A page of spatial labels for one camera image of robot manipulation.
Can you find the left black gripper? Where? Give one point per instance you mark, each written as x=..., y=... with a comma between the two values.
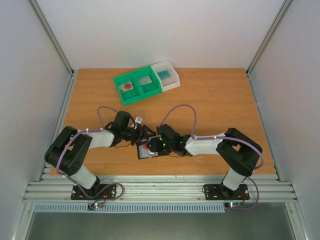
x=143, y=135

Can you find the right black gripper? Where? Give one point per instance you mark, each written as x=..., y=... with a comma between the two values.
x=155, y=145

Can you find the red dot credit card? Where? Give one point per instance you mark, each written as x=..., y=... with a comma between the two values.
x=144, y=152

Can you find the black leather card holder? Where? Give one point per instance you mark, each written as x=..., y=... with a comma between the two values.
x=160, y=153

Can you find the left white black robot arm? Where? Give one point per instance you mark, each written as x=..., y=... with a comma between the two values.
x=68, y=151

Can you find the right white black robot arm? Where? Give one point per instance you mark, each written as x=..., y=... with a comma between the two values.
x=242, y=154

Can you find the red dot card in bin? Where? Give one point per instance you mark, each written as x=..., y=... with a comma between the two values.
x=126, y=87

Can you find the grey card in bin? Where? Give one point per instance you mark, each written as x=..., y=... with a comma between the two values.
x=145, y=80

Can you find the teal card in bin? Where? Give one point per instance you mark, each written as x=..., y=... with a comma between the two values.
x=164, y=74

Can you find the green bin left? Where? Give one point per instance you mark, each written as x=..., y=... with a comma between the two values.
x=128, y=97

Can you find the green bin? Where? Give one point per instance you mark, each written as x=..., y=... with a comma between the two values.
x=148, y=90
x=128, y=97

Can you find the green bin middle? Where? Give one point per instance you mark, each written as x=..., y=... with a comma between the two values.
x=148, y=90

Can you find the white bin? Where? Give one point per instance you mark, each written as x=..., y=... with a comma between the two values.
x=169, y=83

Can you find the left small circuit board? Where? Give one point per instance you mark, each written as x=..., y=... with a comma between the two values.
x=95, y=206

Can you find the small circuit board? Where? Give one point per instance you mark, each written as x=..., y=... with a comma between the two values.
x=95, y=206
x=233, y=205

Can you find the right small circuit board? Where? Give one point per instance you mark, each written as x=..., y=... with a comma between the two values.
x=233, y=205

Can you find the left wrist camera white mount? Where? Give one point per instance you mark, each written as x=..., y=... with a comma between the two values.
x=136, y=123

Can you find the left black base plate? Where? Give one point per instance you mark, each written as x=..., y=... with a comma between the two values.
x=107, y=191

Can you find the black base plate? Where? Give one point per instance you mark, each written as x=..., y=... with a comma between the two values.
x=212, y=192
x=107, y=191

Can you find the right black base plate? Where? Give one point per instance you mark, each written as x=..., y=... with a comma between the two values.
x=212, y=192

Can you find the aluminium frame rail front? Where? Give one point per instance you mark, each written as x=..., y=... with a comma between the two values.
x=162, y=188

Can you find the grey slotted cable duct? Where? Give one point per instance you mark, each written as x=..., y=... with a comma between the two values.
x=129, y=208

